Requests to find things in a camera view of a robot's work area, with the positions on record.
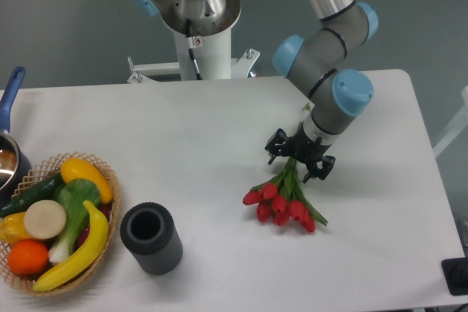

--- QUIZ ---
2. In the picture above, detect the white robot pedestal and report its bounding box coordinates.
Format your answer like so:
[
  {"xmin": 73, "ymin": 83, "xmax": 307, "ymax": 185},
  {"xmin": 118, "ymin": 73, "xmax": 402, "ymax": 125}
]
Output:
[{"xmin": 127, "ymin": 0, "xmax": 260, "ymax": 83}]

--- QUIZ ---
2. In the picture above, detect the yellow bell pepper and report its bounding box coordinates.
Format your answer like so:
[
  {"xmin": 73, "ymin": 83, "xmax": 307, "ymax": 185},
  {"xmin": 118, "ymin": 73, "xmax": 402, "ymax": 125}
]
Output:
[{"xmin": 1, "ymin": 212, "xmax": 33, "ymax": 245}]

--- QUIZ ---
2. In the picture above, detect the black device at edge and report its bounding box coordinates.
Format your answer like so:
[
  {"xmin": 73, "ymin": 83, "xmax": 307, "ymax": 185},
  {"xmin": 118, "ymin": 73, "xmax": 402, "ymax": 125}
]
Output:
[{"xmin": 441, "ymin": 257, "xmax": 467, "ymax": 296}]

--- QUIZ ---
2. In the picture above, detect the yellow banana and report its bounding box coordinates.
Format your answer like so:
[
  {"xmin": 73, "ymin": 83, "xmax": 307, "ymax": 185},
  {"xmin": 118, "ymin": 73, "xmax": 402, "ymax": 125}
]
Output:
[{"xmin": 33, "ymin": 200, "xmax": 109, "ymax": 292}]

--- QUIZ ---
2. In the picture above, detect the dark grey ribbed vase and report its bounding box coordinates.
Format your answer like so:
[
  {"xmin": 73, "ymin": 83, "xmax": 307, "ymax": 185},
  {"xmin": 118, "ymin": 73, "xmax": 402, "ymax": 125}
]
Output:
[{"xmin": 120, "ymin": 202, "xmax": 184, "ymax": 275}]

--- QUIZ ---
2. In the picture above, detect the green bok choy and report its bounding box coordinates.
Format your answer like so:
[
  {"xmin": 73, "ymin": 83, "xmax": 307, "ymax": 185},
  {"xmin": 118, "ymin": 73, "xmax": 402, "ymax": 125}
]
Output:
[{"xmin": 48, "ymin": 178, "xmax": 101, "ymax": 265}]

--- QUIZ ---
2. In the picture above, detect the orange fruit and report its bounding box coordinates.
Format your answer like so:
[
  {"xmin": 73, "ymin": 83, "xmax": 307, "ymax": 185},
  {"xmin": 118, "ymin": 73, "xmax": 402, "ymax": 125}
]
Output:
[{"xmin": 7, "ymin": 240, "xmax": 48, "ymax": 275}]

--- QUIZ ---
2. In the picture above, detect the red fruit in basket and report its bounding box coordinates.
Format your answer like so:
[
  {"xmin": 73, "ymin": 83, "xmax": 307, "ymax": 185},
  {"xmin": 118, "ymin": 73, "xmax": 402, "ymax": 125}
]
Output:
[{"xmin": 75, "ymin": 205, "xmax": 111, "ymax": 249}]

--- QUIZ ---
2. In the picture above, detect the green cucumber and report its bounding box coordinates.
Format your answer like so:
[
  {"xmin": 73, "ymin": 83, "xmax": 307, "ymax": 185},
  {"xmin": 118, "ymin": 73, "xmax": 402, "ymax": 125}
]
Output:
[{"xmin": 1, "ymin": 172, "xmax": 64, "ymax": 218}]

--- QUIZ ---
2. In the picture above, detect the beige round disc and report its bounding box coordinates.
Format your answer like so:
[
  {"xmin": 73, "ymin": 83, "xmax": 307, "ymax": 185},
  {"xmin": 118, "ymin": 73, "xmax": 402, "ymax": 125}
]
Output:
[{"xmin": 23, "ymin": 200, "xmax": 67, "ymax": 240}]

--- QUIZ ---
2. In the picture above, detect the red tulip bouquet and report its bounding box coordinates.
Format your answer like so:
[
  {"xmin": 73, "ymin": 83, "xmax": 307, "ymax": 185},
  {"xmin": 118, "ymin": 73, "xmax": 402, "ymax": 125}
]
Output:
[{"xmin": 242, "ymin": 102, "xmax": 329, "ymax": 234}]

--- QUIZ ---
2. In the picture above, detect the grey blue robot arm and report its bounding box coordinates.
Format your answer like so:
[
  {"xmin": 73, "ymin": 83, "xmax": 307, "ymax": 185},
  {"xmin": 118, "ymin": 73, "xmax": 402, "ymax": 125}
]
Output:
[{"xmin": 132, "ymin": 0, "xmax": 378, "ymax": 180}]

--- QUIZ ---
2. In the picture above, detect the woven wicker basket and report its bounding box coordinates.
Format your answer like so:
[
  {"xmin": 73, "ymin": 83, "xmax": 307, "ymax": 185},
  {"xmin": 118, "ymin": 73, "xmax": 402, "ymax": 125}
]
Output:
[{"xmin": 1, "ymin": 152, "xmax": 121, "ymax": 297}]

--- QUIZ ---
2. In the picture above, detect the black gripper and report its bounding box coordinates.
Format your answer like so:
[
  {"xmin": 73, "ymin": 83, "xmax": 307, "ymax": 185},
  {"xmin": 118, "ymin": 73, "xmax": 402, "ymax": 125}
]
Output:
[{"xmin": 265, "ymin": 116, "xmax": 336, "ymax": 183}]

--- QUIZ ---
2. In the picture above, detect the blue handled saucepan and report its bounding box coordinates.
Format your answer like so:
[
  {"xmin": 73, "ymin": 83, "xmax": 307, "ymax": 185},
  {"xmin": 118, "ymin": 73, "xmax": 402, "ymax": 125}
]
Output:
[{"xmin": 1, "ymin": 66, "xmax": 31, "ymax": 207}]

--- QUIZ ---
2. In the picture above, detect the black cable on pedestal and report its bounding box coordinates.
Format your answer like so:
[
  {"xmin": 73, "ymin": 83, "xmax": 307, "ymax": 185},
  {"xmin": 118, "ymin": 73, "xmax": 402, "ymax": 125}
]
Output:
[{"xmin": 184, "ymin": 18, "xmax": 203, "ymax": 81}]

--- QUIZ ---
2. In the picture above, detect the white frame at right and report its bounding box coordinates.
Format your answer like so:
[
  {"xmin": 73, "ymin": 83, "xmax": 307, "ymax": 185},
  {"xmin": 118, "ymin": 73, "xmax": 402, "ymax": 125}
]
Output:
[{"xmin": 432, "ymin": 86, "xmax": 467, "ymax": 158}]

